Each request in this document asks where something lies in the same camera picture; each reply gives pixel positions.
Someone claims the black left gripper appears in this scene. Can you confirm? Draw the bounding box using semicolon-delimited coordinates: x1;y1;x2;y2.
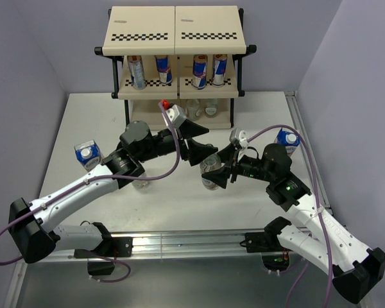
136;119;218;166

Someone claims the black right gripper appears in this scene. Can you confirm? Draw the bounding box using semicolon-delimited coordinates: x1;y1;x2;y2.
201;142;275;188

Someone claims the clear glass bottle green cap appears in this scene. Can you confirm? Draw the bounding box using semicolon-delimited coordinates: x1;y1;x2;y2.
185;99;201;121
132;180;150;191
200;153;224;191
204;98;219;117

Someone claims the blue silver energy drink can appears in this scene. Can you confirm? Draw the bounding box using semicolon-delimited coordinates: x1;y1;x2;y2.
212;54;228;87
192;55;208;90

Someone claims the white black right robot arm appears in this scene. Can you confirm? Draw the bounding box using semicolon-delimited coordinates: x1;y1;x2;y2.
201;129;385;304

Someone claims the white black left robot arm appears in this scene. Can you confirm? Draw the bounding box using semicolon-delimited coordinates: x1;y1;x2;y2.
9;120;218;264

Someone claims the beige three-tier shelf rack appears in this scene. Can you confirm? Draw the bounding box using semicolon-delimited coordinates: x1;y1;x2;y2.
94;6;257;129

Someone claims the blue purple berry juice carton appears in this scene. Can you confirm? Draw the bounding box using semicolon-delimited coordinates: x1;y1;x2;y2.
274;128;300;157

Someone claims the blue Fontana juice carton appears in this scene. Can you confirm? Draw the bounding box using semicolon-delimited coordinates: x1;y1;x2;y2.
74;140;104;171

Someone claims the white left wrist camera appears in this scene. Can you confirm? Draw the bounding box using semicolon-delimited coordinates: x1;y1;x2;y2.
159;99;187;129

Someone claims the aluminium mounting rail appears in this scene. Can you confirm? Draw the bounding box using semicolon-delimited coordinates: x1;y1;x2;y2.
10;225;263;264

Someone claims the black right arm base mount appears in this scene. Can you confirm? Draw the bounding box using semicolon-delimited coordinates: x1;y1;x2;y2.
239;231;302;272

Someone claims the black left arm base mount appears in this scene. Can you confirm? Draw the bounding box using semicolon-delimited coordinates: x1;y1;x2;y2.
73;236;133;277

